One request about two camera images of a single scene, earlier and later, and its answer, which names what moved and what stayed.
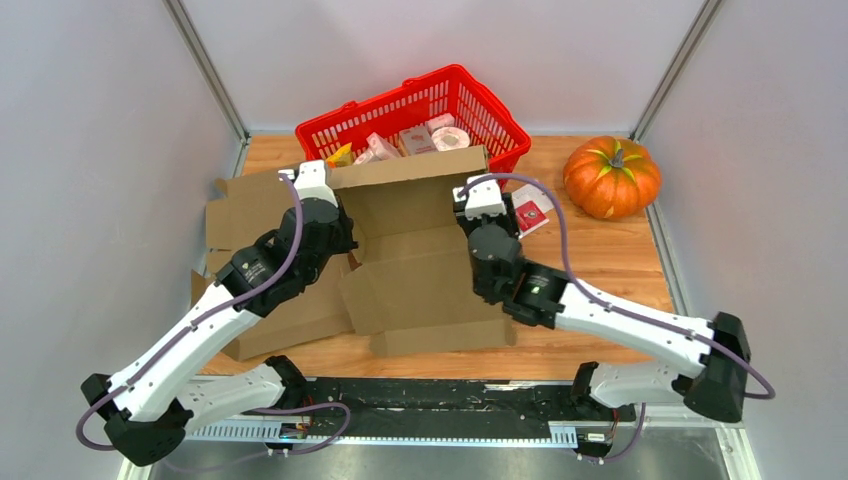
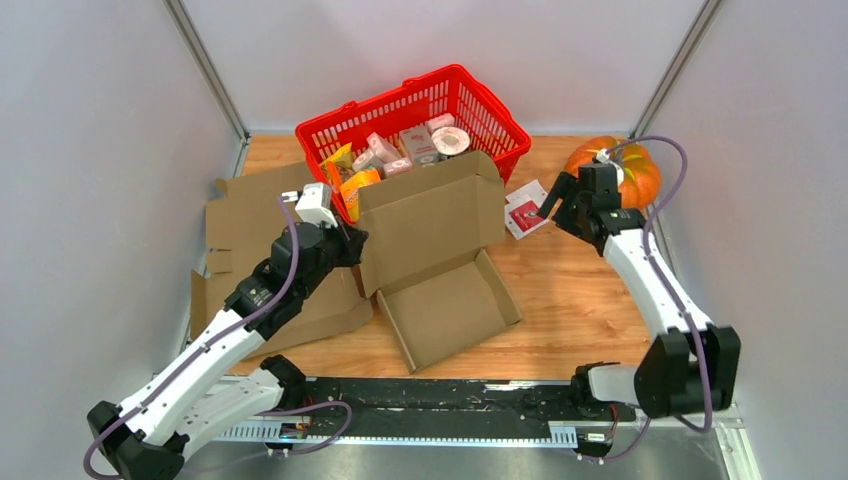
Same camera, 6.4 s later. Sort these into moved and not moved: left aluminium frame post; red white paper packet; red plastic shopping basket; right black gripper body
Moved: right black gripper body
Not moved: left aluminium frame post; red white paper packet; red plastic shopping basket
